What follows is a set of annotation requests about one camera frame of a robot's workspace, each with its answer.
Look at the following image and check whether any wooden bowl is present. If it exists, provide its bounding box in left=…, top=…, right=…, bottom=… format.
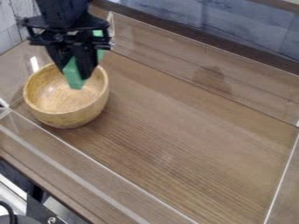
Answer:
left=23, top=63, right=109, bottom=129

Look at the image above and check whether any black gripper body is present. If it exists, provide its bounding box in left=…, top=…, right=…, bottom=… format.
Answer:
left=21, top=0, right=112, bottom=50

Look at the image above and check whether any black metal bracket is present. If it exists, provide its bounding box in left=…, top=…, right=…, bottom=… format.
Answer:
left=25, top=194, right=67, bottom=224

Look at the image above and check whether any black cable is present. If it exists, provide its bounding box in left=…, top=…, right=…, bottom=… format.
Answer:
left=0, top=200, right=19, bottom=224

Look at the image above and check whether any green rectangular block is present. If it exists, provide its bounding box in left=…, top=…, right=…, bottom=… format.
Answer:
left=61, top=29, right=107, bottom=91

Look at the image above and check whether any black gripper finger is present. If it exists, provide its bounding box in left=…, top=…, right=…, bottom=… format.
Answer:
left=72, top=44, right=97, bottom=80
left=45, top=44, right=73, bottom=71

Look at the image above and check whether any clear acrylic corner bracket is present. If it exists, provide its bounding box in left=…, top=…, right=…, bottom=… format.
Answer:
left=107, top=11, right=116, bottom=38

